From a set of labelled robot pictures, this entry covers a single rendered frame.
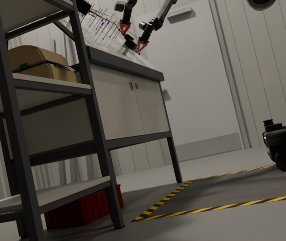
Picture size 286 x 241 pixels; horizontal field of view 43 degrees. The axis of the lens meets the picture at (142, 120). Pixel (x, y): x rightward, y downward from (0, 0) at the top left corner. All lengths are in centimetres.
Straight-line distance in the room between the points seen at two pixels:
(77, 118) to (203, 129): 334
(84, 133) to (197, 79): 340
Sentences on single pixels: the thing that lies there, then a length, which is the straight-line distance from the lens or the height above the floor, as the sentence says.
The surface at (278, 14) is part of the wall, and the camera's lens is 524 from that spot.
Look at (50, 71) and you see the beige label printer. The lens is 150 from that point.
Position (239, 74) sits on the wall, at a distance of 505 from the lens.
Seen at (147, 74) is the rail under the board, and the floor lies 81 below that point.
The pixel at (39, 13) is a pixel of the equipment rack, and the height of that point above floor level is 104.
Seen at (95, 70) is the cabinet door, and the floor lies 77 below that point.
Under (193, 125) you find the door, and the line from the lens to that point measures 499.
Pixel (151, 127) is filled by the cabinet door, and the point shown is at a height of 45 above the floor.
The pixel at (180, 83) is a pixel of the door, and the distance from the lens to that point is 504.
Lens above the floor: 33
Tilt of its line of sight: 4 degrees up
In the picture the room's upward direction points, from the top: 13 degrees counter-clockwise
